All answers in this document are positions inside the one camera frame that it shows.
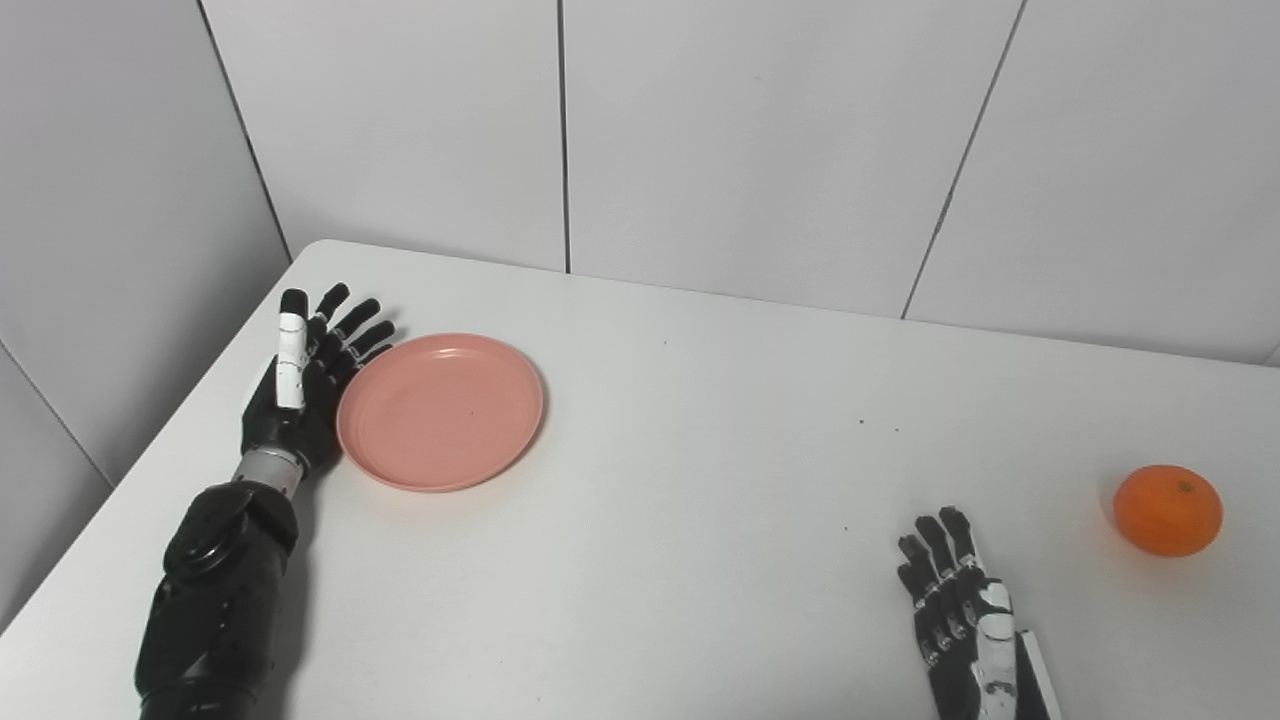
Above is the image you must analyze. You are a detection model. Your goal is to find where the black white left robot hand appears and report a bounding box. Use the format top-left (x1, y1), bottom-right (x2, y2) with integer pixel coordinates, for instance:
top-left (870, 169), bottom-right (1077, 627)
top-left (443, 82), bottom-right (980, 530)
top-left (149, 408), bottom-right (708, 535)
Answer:
top-left (239, 283), bottom-right (397, 473)

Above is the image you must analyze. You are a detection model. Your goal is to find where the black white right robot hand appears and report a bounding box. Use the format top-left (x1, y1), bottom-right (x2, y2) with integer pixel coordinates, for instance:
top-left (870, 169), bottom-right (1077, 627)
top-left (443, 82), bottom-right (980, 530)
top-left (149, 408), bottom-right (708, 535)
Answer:
top-left (896, 506), bottom-right (1064, 720)

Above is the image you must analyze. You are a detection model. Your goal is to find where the pink round plate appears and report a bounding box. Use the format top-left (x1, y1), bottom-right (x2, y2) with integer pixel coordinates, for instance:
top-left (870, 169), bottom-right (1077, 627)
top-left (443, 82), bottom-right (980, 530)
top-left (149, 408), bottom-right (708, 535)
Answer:
top-left (335, 333), bottom-right (546, 494)

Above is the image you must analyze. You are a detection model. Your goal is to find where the orange fruit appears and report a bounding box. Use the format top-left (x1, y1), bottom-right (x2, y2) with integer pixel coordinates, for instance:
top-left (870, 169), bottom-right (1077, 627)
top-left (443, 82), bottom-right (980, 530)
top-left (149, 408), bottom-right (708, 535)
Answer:
top-left (1112, 464), bottom-right (1225, 559)

